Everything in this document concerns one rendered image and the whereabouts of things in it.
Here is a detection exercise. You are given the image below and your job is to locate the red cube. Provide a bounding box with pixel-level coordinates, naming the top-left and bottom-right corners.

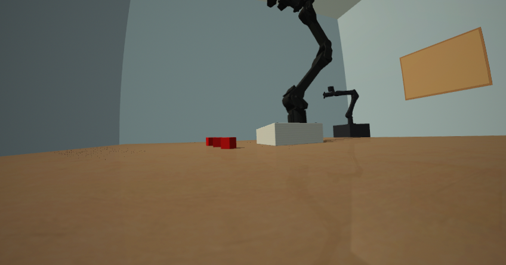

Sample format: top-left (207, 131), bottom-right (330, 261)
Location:
top-left (206, 137), bottom-right (216, 146)
top-left (220, 137), bottom-right (236, 149)
top-left (213, 137), bottom-right (222, 147)

